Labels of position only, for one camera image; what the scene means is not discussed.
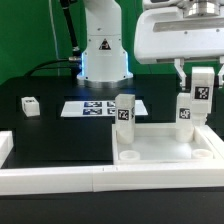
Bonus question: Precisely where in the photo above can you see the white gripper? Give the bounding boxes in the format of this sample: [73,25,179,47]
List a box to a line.
[134,0,224,89]

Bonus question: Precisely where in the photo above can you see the white square table top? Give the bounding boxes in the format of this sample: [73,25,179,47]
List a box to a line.
[112,123,224,165]

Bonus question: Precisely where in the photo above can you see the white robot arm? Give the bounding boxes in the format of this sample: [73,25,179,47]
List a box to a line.
[81,0,224,85]

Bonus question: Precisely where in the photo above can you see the white right fence piece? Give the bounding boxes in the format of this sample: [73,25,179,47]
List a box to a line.
[199,124,224,151]

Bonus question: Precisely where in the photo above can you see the white fence piece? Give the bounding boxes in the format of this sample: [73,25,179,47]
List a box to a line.
[0,131,14,168]
[199,124,224,151]

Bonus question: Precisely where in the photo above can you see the white sheet with markers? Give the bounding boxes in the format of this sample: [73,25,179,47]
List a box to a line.
[60,99,149,118]

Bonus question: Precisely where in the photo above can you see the white left fence piece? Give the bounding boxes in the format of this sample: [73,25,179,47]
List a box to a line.
[0,131,14,168]

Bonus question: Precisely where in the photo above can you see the white front fence bar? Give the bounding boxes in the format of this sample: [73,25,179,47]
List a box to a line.
[0,162,224,196]

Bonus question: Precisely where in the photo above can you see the black cable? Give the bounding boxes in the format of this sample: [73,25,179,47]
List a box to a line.
[23,58,83,78]

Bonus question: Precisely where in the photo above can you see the black hose at base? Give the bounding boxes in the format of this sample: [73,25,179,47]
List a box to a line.
[59,0,82,53]

